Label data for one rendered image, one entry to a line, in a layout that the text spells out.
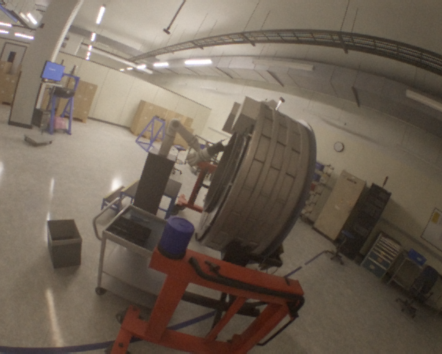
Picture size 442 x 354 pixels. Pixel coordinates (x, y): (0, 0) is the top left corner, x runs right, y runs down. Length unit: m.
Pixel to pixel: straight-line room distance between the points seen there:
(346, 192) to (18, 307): 6.46
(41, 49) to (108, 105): 4.44
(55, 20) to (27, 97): 1.90
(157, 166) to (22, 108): 4.56
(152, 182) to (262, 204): 0.97
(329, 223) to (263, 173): 5.00
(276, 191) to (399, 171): 5.62
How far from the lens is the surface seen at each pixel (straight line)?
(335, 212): 6.06
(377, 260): 5.68
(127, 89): 8.99
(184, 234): 0.77
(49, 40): 5.62
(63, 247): 1.82
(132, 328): 1.42
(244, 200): 1.23
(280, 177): 1.26
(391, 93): 4.58
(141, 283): 1.60
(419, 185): 6.66
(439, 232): 6.83
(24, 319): 1.73
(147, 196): 1.85
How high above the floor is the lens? 1.50
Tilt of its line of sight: 13 degrees down
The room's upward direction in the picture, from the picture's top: 24 degrees clockwise
